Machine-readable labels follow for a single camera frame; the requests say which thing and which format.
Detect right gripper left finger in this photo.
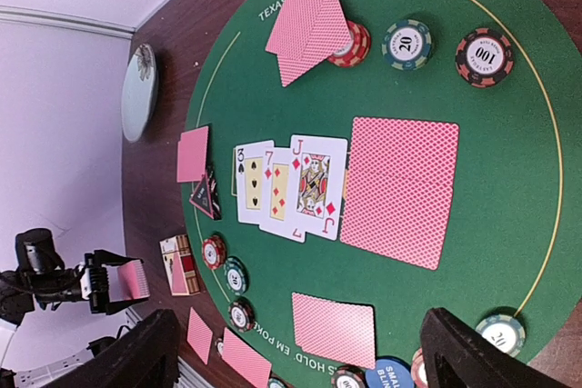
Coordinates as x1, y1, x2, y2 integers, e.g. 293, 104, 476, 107
63, 309, 180, 387

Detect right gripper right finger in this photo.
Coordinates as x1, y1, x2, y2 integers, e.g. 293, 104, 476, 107
420, 308, 553, 387

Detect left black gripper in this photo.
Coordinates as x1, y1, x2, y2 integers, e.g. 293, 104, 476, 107
84, 249, 146, 315

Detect red playing card deck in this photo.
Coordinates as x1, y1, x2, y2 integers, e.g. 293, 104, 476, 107
117, 259, 150, 301

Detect red chips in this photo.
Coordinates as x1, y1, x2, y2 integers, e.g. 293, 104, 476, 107
202, 234, 226, 271
327, 20, 372, 68
410, 348, 428, 388

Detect green chips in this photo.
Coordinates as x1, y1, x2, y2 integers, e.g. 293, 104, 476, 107
381, 18, 433, 71
225, 256, 249, 295
475, 313, 527, 357

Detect blue small blind button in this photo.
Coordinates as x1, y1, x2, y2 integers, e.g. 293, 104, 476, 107
365, 357, 416, 388

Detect triangular black red dealer button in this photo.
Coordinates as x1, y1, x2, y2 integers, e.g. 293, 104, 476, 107
189, 164, 222, 221

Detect face down community card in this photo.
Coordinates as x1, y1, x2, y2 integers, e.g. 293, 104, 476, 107
340, 116, 460, 271

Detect three of spades card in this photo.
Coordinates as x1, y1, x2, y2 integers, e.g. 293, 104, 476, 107
234, 140, 275, 224

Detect seven of diamonds card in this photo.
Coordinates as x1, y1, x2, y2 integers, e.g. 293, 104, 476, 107
259, 147, 306, 244

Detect jack of diamonds card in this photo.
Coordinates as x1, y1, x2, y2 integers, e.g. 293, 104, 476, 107
290, 134, 348, 241

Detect black white chip stack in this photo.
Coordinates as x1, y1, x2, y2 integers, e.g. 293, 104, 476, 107
215, 337, 224, 356

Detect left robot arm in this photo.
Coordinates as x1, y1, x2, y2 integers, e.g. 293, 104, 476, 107
1, 228, 150, 327

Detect playing card box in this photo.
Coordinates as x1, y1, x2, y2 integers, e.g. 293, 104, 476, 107
160, 234, 200, 296

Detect light blue flower plate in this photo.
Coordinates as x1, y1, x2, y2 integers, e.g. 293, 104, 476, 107
121, 44, 158, 143

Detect round green poker mat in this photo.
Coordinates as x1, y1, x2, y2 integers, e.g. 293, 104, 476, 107
184, 0, 581, 387

